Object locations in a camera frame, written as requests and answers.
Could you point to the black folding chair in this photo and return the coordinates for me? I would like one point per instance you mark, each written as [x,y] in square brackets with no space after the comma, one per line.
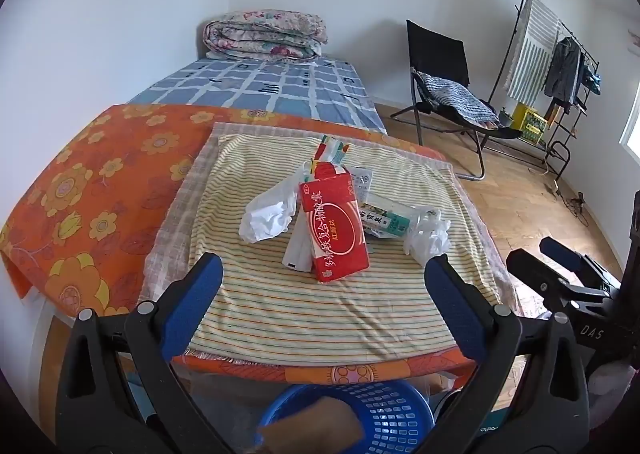
[435,49]

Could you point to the green and white box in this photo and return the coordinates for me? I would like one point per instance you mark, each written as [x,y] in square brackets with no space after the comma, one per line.
[385,223]

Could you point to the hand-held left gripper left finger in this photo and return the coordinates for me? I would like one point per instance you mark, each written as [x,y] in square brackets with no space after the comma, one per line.
[192,299]

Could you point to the black drying rack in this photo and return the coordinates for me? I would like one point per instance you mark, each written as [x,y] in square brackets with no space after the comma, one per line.
[559,150]

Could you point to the checked chair cushion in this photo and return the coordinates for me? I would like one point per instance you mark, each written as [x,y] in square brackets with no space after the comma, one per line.
[460,99]

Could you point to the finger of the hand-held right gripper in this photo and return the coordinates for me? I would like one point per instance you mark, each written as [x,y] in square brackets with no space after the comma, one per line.
[530,270]
[562,251]

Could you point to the striped yellow cloth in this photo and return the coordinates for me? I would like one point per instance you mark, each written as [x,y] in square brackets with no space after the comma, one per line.
[300,309]

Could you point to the white bed frame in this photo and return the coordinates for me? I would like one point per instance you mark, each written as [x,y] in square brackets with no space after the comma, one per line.
[42,334]

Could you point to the colourful striped carton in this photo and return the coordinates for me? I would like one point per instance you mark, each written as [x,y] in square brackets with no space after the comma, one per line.
[330,154]

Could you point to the blue plastic basket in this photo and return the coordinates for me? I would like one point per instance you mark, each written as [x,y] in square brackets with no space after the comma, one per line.
[390,409]

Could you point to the narrow white box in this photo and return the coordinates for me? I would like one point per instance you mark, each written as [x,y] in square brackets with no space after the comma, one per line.
[297,254]

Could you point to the folded floral quilt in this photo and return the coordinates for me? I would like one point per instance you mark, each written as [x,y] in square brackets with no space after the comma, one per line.
[265,34]

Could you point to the white plastic bag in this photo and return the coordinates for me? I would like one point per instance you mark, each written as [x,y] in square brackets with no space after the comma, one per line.
[425,239]

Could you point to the brown paper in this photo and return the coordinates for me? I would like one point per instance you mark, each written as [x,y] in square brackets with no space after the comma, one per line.
[315,426]

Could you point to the green striped towel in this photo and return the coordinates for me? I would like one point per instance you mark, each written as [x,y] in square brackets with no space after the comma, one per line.
[532,49]

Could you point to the orange floral blanket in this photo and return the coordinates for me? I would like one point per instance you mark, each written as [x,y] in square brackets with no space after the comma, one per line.
[90,194]

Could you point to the white tissue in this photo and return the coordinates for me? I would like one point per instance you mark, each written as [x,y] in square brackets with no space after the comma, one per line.
[265,219]

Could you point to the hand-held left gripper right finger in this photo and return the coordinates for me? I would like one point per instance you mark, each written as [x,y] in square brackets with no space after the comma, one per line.
[452,304]

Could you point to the teal garment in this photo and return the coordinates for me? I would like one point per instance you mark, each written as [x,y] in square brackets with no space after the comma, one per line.
[592,79]

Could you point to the dark grey jacket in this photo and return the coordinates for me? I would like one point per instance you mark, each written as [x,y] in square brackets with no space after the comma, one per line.
[565,72]

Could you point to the yellow crate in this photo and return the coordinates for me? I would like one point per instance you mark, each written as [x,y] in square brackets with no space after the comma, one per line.
[530,127]

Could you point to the white power strip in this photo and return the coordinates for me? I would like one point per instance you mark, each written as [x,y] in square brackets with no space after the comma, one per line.
[554,184]

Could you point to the red carton box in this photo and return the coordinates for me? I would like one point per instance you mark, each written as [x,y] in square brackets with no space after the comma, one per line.
[335,229]

